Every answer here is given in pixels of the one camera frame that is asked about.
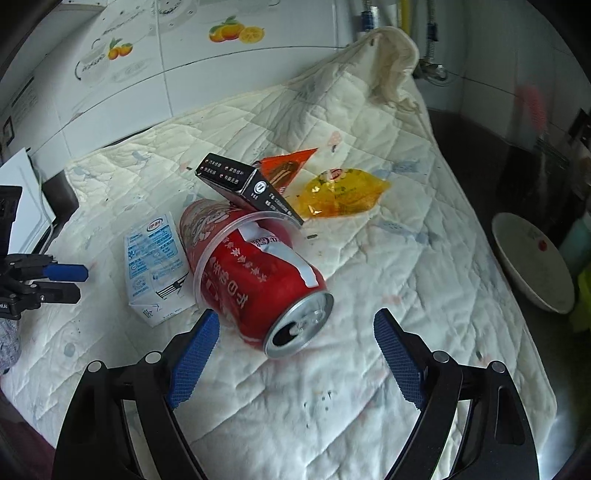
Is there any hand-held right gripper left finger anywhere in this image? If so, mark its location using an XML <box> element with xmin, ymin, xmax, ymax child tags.
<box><xmin>55</xmin><ymin>308</ymin><xmax>221</xmax><ymax>480</ymax></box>

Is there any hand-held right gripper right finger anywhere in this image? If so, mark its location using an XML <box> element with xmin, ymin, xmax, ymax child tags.
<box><xmin>373</xmin><ymin>308</ymin><xmax>539</xmax><ymax>480</ymax></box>

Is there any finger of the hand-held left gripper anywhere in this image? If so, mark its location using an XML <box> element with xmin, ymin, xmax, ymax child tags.
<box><xmin>14</xmin><ymin>282</ymin><xmax>81</xmax><ymax>304</ymax></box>
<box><xmin>14</xmin><ymin>255</ymin><xmax>88</xmax><ymax>282</ymax></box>

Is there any blue and white milk carton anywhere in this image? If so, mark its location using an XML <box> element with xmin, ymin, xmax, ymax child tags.
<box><xmin>124</xmin><ymin>212</ymin><xmax>195</xmax><ymax>328</ymax></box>

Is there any red cola can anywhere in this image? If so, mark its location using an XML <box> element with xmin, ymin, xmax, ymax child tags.
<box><xmin>198</xmin><ymin>226</ymin><xmax>334</xmax><ymax>360</ymax></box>

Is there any clear plastic cup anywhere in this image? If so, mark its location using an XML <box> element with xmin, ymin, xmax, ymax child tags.
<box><xmin>193</xmin><ymin>211</ymin><xmax>305</xmax><ymax>310</ymax></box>

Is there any yellow plastic packet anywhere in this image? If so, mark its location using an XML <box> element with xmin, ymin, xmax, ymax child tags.
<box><xmin>295</xmin><ymin>168</ymin><xmax>392</xmax><ymax>220</ymax></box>

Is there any black cardboard box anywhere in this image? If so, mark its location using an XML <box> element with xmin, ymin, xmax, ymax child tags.
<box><xmin>195</xmin><ymin>153</ymin><xmax>305</xmax><ymax>226</ymax></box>

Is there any orange plastic wrapper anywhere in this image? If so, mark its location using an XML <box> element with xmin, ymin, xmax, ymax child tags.
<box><xmin>256</xmin><ymin>148</ymin><xmax>320</xmax><ymax>197</ymax></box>

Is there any white quilted blanket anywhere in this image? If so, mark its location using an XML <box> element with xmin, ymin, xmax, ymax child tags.
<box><xmin>0</xmin><ymin>27</ymin><xmax>557</xmax><ymax>480</ymax></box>

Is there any white ceramic bowl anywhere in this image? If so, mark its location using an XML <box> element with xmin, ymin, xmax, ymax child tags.
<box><xmin>492</xmin><ymin>212</ymin><xmax>575</xmax><ymax>315</ymax></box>

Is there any teal plastic bottle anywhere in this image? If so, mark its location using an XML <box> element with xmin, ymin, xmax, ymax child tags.
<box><xmin>561</xmin><ymin>217</ymin><xmax>591</xmax><ymax>278</ymax></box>

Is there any pink brush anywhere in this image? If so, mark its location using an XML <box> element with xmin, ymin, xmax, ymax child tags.
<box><xmin>517</xmin><ymin>83</ymin><xmax>548</xmax><ymax>134</ymax></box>

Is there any metal hose with valve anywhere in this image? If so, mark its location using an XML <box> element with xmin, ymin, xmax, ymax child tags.
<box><xmin>422</xmin><ymin>0</ymin><xmax>448</xmax><ymax>81</ymax></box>

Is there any metal hose with blue clip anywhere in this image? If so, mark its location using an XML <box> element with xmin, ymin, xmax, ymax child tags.
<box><xmin>355</xmin><ymin>0</ymin><xmax>379</xmax><ymax>31</ymax></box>

